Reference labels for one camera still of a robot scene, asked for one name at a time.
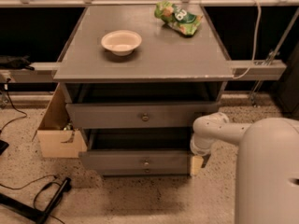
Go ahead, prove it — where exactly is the black floor cable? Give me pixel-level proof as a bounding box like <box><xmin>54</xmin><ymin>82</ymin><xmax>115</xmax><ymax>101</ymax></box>
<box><xmin>0</xmin><ymin>77</ymin><xmax>29</xmax><ymax>133</ymax></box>

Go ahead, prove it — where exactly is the metal rail beam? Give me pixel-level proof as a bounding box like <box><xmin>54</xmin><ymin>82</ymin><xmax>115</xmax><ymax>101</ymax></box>
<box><xmin>0</xmin><ymin>60</ymin><xmax>286</xmax><ymax>83</ymax></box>

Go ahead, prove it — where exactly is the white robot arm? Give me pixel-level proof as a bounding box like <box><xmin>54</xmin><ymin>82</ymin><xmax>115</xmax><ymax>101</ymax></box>
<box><xmin>190</xmin><ymin>112</ymin><xmax>299</xmax><ymax>224</ymax></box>

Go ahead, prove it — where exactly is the white paper bowl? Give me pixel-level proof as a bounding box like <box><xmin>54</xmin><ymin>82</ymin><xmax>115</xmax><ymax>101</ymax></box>
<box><xmin>101</xmin><ymin>30</ymin><xmax>142</xmax><ymax>56</ymax></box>

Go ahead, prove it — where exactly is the grey hanging cable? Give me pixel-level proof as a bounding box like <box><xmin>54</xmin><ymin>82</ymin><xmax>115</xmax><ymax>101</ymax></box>
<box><xmin>233</xmin><ymin>0</ymin><xmax>263</xmax><ymax>80</ymax></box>

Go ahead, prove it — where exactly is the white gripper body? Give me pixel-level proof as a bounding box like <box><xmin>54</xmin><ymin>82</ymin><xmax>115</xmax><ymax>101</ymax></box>
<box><xmin>190</xmin><ymin>133</ymin><xmax>212</xmax><ymax>156</ymax></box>

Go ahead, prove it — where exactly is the green snack bag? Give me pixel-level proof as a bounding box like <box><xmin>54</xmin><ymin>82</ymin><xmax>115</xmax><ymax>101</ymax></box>
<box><xmin>154</xmin><ymin>1</ymin><xmax>202</xmax><ymax>36</ymax></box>

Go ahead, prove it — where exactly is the grey bottom drawer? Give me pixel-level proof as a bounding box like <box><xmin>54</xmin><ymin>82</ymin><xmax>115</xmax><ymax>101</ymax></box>
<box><xmin>96</xmin><ymin>168</ymin><xmax>190</xmax><ymax>176</ymax></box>

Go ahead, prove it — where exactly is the black cloth bundle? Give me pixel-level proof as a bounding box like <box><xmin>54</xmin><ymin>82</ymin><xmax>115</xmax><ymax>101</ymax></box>
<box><xmin>0</xmin><ymin>56</ymin><xmax>35</xmax><ymax>71</ymax></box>

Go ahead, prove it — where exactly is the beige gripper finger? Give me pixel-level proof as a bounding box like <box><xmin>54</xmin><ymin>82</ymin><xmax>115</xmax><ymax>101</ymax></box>
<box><xmin>190</xmin><ymin>155</ymin><xmax>204</xmax><ymax>175</ymax></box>

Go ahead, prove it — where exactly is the black metal stand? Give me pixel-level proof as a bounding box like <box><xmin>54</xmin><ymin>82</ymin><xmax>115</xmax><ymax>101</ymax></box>
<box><xmin>0</xmin><ymin>176</ymin><xmax>73</xmax><ymax>224</ymax></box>

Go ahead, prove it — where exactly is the grey drawer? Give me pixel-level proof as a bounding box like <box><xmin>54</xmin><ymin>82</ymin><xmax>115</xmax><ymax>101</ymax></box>
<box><xmin>79</xmin><ymin>127</ymin><xmax>193</xmax><ymax>171</ymax></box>
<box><xmin>96</xmin><ymin>168</ymin><xmax>190</xmax><ymax>176</ymax></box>
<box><xmin>66</xmin><ymin>102</ymin><xmax>219</xmax><ymax>129</ymax></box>

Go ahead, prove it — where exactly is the cardboard box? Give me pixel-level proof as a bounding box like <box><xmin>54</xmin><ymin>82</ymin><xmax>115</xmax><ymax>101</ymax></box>
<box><xmin>36</xmin><ymin>86</ymin><xmax>87</xmax><ymax>158</ymax></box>

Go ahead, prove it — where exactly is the grey top drawer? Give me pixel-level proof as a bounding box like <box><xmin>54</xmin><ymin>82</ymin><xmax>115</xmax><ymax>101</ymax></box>
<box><xmin>66</xmin><ymin>102</ymin><xmax>219</xmax><ymax>129</ymax></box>

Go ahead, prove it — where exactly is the grey drawer cabinet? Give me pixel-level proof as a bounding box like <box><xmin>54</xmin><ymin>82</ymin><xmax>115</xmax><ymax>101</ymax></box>
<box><xmin>52</xmin><ymin>4</ymin><xmax>235</xmax><ymax>176</ymax></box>

